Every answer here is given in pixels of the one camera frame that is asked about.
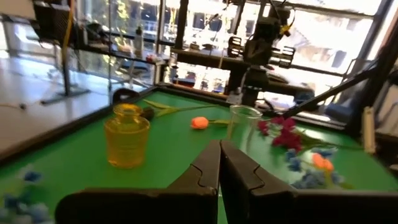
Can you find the green stem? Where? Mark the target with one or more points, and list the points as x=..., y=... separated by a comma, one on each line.
x=199, y=123

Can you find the black curved hook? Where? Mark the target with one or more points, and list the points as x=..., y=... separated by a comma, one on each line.
x=126, y=95

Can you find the blue chair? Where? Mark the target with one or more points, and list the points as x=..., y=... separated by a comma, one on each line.
x=339, y=112

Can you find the magenta artificial flower bunch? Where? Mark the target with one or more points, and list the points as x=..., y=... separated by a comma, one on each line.
x=287, y=140

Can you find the clear glass vase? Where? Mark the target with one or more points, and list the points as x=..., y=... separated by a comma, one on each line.
x=245, y=124

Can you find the blue artificial flower bunch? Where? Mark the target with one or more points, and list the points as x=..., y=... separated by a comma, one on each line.
x=31, y=212
x=311, y=180

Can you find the grey office desk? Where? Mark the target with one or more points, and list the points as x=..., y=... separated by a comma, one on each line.
x=211, y=60

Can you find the yellow glass vase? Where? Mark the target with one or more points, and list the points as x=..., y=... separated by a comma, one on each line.
x=127, y=140

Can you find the black perforated cabinet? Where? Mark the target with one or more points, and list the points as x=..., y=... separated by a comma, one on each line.
x=51, y=18

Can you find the black diagonal frame strut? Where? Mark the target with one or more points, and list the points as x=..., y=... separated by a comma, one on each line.
x=329, y=92

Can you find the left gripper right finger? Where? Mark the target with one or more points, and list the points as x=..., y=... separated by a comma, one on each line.
x=280, y=208

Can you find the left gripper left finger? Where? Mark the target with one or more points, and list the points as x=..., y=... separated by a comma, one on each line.
x=186, y=205

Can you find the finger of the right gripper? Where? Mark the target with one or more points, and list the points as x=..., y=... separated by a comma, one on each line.
x=265, y=53
x=251, y=53

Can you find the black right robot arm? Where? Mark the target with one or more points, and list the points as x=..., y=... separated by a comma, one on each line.
x=256, y=80

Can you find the dark cluttered desk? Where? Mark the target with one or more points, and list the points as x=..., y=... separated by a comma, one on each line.
x=105, y=51

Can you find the black floor stand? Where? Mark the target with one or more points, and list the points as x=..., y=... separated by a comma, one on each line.
x=66, y=81

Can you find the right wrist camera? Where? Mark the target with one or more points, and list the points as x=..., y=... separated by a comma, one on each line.
x=267, y=29

